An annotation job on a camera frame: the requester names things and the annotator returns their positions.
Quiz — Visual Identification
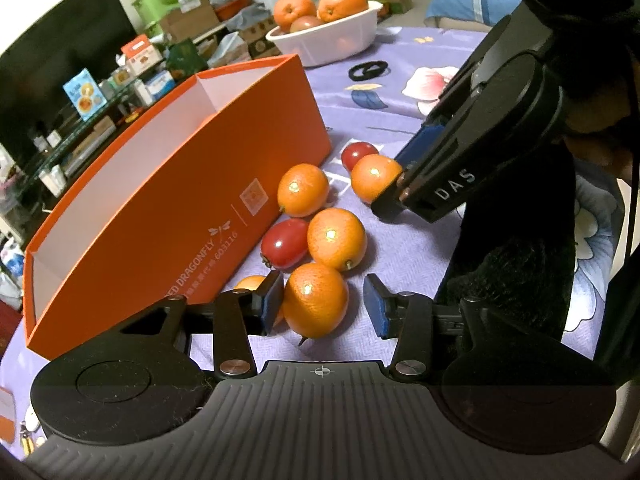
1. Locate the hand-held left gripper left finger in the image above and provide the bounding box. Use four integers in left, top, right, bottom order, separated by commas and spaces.
117, 270, 286, 381

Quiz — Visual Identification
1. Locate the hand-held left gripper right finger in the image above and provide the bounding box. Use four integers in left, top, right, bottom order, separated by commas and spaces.
363, 274, 506, 383

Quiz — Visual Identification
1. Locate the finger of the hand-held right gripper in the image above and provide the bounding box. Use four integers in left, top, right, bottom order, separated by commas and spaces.
394, 77, 488, 167
371, 172, 408, 222

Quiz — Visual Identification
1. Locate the small tangerine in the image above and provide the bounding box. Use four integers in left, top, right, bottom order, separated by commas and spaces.
283, 262, 350, 339
306, 207, 368, 272
276, 163, 331, 218
232, 275, 287, 328
351, 154, 403, 204

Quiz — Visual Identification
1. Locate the small red tomato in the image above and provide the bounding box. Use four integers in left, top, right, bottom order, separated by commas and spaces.
260, 218, 311, 268
341, 142, 379, 171

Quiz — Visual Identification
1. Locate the orange cardboard box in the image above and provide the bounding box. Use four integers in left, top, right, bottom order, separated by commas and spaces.
22, 54, 333, 361

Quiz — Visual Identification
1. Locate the person's right hand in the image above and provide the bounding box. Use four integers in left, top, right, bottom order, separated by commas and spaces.
565, 102, 632, 183

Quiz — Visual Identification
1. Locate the purple floral tablecloth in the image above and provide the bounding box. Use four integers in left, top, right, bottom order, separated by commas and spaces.
0, 25, 640, 461

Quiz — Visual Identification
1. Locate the white plastic bowl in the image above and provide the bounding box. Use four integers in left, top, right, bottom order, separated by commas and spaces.
265, 1, 385, 68

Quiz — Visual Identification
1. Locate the black fuzzy cloth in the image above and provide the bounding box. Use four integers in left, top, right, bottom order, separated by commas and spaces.
437, 160, 581, 348

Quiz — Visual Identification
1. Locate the large smooth orange in bowl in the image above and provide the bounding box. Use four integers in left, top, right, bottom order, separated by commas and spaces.
318, 0, 369, 23

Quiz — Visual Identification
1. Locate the orange with wrinkled stem end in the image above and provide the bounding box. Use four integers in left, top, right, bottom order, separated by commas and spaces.
273, 0, 318, 33

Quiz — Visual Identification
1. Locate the blue tissue pack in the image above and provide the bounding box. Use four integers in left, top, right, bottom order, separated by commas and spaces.
145, 70, 176, 101

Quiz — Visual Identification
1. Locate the dark green bag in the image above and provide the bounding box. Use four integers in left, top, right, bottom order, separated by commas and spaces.
166, 42, 208, 75

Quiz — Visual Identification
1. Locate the brown cardboard box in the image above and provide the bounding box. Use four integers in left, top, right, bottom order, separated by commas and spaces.
159, 0, 221, 43

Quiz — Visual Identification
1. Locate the orange and white carton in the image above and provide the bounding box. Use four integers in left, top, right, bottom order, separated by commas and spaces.
121, 34, 163, 77

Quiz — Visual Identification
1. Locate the blue snack box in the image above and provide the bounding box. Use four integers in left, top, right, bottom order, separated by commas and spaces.
62, 68, 106, 122

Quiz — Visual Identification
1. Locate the black television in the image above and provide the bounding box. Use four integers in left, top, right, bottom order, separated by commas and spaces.
0, 0, 138, 161

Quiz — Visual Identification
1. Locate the black hair tie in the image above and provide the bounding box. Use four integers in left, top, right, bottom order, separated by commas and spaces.
348, 59, 390, 82

